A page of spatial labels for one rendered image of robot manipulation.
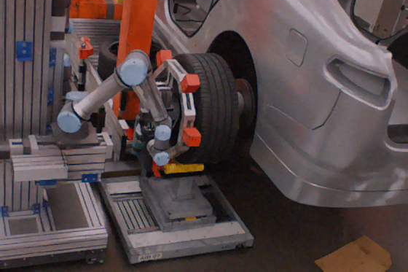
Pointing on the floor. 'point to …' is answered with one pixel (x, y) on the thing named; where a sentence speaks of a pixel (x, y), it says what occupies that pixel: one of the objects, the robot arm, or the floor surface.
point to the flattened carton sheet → (357, 257)
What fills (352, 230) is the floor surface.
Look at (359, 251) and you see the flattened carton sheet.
